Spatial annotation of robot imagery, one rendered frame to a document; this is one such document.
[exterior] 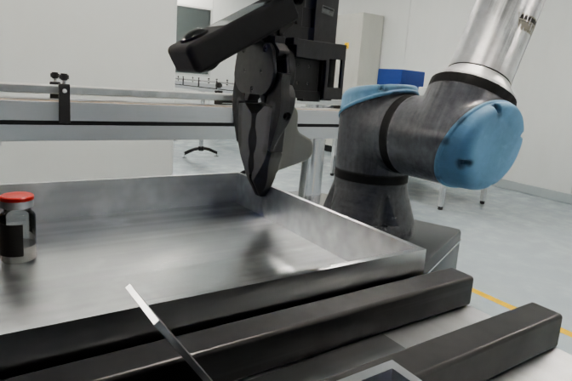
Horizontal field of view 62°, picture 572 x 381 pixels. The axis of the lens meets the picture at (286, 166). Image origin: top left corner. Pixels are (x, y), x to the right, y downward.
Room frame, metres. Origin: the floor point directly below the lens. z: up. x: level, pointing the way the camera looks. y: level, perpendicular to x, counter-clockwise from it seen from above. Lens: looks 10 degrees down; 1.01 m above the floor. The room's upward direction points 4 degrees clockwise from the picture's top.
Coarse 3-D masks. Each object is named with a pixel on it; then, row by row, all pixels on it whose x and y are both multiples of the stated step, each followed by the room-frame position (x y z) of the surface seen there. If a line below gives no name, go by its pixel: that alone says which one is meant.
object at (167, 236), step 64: (0, 192) 0.38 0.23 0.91; (64, 192) 0.41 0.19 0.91; (128, 192) 0.44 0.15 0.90; (192, 192) 0.48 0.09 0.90; (64, 256) 0.32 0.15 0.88; (128, 256) 0.33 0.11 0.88; (192, 256) 0.34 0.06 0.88; (256, 256) 0.35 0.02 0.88; (320, 256) 0.36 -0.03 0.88; (384, 256) 0.27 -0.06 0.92; (0, 320) 0.23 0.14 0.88; (64, 320) 0.18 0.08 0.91; (128, 320) 0.19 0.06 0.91; (192, 320) 0.20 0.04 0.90
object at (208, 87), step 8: (176, 80) 6.89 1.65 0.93; (192, 80) 6.16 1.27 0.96; (200, 80) 5.96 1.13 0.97; (208, 80) 6.01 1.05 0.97; (216, 80) 5.51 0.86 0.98; (192, 88) 6.09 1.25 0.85; (200, 88) 5.89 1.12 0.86; (208, 88) 5.71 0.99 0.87; (216, 88) 5.50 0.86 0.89; (224, 88) 5.36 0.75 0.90; (232, 88) 5.19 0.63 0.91
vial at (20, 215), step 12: (0, 204) 0.30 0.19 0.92; (12, 204) 0.30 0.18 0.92; (24, 204) 0.30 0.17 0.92; (0, 216) 0.30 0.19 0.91; (12, 216) 0.30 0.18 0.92; (24, 216) 0.30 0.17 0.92; (24, 228) 0.30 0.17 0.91; (36, 228) 0.31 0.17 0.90; (24, 240) 0.30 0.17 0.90; (36, 240) 0.31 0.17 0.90; (24, 252) 0.30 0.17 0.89; (36, 252) 0.31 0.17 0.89
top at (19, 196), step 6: (12, 192) 0.31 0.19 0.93; (18, 192) 0.31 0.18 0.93; (24, 192) 0.31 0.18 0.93; (30, 192) 0.32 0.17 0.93; (0, 198) 0.30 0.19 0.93; (6, 198) 0.30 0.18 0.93; (12, 198) 0.30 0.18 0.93; (18, 198) 0.30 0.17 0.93; (24, 198) 0.30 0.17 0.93; (30, 198) 0.31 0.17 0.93
